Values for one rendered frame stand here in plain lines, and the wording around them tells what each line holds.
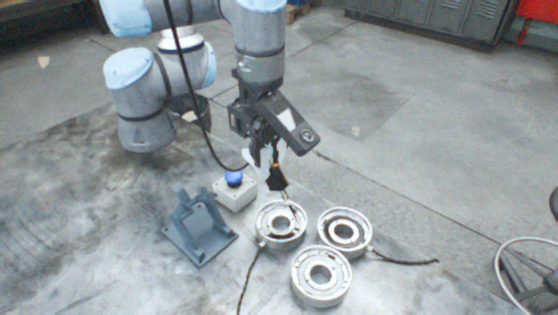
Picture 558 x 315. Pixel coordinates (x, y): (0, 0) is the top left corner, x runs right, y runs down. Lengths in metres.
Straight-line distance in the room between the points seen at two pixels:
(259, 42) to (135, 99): 0.48
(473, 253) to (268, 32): 1.59
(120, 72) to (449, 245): 1.57
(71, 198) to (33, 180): 0.13
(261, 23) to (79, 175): 0.64
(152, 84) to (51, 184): 0.34
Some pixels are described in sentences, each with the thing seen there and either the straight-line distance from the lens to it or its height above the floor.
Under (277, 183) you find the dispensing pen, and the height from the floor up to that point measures 0.92.
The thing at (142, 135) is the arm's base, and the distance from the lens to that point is 0.97.
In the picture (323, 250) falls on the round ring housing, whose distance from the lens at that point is 0.69.
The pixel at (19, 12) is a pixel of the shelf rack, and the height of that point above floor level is 0.39.
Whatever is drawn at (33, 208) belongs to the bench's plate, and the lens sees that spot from 0.95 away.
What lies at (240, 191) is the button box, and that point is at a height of 0.85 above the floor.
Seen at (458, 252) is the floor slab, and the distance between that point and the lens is 1.88.
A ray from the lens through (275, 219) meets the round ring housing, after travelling 0.74.
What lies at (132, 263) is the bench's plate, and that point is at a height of 0.80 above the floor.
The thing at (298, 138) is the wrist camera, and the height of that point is 1.06.
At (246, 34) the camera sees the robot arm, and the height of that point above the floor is 1.21.
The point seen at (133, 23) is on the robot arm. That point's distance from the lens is 0.54.
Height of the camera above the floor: 1.39
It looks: 40 degrees down
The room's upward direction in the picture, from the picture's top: straight up
